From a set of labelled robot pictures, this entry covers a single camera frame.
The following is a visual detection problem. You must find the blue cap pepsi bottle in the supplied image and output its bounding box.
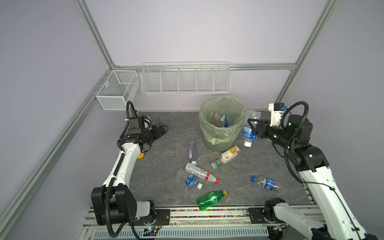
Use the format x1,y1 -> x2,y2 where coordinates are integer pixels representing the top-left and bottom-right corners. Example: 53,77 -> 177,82
251,175 -> 281,191

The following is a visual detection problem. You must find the blue label white cap bottle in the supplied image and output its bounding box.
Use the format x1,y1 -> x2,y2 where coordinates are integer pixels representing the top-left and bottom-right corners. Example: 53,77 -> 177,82
175,169 -> 203,190

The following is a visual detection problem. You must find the blue label water bottle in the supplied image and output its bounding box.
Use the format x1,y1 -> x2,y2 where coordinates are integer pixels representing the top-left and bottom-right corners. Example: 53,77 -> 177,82
243,111 -> 261,148

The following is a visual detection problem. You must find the tall blue cap clear bottle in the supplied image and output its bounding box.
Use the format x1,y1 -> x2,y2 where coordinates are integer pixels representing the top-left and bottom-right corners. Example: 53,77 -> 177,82
211,112 -> 229,128

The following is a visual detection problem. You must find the purple label clear bottle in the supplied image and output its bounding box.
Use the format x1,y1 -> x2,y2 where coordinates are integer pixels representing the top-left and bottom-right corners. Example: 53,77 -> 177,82
188,139 -> 198,165

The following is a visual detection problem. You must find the bin with green bag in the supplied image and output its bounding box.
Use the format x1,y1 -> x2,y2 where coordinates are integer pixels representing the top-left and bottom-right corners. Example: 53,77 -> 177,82
199,96 -> 246,153

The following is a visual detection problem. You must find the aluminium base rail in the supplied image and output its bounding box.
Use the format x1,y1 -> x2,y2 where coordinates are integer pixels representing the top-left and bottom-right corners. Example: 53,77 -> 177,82
79,204 -> 313,238

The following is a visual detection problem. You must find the flower label tea bottle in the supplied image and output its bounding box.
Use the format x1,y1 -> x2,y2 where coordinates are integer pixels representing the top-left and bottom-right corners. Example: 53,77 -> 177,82
211,146 -> 241,169

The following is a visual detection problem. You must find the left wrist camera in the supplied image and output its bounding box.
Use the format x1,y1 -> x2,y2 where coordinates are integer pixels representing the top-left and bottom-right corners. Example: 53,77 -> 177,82
128,115 -> 152,135

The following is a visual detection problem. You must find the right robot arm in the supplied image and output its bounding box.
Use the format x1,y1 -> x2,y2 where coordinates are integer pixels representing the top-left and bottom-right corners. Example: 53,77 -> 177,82
248,115 -> 377,240

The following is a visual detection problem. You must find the red cap white bottle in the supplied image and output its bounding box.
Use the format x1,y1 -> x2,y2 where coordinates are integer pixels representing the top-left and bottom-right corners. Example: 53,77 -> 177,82
185,163 -> 220,184

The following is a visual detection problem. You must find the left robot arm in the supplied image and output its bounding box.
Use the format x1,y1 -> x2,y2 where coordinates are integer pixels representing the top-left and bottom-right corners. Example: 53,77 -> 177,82
91,120 -> 169,238

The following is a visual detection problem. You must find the yellow tape measure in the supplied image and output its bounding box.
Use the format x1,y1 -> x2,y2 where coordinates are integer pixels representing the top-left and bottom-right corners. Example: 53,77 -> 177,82
137,153 -> 145,160

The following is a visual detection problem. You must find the white mesh box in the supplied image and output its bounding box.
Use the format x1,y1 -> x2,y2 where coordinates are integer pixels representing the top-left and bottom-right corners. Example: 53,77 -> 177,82
96,70 -> 140,111

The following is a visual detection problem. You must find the green bottle yellow cap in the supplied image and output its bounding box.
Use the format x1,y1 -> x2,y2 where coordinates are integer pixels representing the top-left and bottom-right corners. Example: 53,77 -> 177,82
197,190 -> 227,211

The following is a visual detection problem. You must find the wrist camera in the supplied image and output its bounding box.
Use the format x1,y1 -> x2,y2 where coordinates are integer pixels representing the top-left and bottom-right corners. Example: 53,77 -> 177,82
268,103 -> 288,127
128,115 -> 152,135

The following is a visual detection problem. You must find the white wire rack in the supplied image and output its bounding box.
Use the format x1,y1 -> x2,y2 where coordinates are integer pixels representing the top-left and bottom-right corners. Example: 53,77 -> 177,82
141,62 -> 232,95

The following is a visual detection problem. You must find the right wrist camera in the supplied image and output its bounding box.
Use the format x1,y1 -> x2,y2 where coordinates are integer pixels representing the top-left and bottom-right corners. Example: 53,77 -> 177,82
268,103 -> 288,127

